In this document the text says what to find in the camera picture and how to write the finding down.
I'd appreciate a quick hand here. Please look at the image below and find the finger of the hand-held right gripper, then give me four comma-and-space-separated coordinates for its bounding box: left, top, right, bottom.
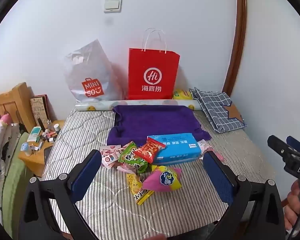
287, 135, 300, 156
267, 135, 294, 164

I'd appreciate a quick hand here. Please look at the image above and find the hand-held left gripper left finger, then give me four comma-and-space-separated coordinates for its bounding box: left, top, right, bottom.
18, 149, 102, 240

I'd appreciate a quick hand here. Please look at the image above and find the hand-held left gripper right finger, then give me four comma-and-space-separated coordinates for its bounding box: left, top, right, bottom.
202, 151, 287, 240

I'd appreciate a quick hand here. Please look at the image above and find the pink white blueberry snack packet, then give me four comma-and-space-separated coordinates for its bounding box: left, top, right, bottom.
101, 152, 121, 168

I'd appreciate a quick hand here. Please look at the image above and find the small white pink sachet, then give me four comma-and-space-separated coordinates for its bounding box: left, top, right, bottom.
197, 139, 211, 153

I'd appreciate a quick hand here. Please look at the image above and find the green snack packet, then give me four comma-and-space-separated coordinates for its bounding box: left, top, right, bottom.
118, 141, 148, 174

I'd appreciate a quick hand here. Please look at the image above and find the pink yellow snack bag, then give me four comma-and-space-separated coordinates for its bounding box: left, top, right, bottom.
142, 166, 183, 193

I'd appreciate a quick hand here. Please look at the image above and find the yellow snack packet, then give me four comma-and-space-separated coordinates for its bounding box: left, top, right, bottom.
126, 172, 155, 206

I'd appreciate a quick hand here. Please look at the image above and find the red snack packet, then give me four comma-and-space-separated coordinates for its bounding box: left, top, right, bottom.
134, 137, 166, 164

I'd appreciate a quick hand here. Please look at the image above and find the person's right hand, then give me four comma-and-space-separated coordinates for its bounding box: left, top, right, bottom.
284, 180, 300, 231

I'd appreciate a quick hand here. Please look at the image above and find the pink peach snack packet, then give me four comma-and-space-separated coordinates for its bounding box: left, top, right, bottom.
117, 162, 140, 173

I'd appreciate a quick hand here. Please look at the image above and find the black phone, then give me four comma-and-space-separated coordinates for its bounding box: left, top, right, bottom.
44, 145, 54, 164

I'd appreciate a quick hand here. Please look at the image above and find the blue tissue pack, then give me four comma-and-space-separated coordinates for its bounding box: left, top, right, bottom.
147, 133, 202, 166

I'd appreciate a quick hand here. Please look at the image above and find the wooden nightstand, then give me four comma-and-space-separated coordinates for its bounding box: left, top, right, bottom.
17, 120, 65, 178

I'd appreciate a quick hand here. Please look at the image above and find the grey plaid folded cloth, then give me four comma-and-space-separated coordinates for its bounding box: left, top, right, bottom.
189, 87, 247, 133

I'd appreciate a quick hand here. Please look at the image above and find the teal white box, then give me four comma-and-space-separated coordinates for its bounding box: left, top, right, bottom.
27, 126, 43, 143

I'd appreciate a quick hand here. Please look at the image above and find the fruit print paper roll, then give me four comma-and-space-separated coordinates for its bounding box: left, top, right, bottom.
74, 99, 202, 112

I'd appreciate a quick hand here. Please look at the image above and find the green blanket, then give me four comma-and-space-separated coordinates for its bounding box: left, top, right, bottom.
2, 132, 32, 230

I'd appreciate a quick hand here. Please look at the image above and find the patterned notebook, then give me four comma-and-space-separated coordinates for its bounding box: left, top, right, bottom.
30, 94, 52, 130

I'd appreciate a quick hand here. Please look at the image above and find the purple towel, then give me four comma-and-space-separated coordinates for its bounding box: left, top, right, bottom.
107, 105, 212, 147

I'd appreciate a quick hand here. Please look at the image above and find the yellow green chips bag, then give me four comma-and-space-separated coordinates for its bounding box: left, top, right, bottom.
172, 89, 197, 100

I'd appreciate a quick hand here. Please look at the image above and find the wooden headboard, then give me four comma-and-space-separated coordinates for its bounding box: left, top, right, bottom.
0, 82, 37, 133

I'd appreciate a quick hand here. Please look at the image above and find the white plastic shopping bag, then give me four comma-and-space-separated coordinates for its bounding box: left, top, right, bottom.
62, 39, 125, 102

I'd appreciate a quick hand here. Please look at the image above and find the red paper shopping bag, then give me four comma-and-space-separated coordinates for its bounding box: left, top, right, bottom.
127, 27, 180, 100

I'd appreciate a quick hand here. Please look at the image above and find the brown wooden door frame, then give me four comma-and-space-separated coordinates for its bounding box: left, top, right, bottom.
221, 0, 248, 98

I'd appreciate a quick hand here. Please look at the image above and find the white wall switch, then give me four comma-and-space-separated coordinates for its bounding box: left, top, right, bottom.
104, 0, 122, 13

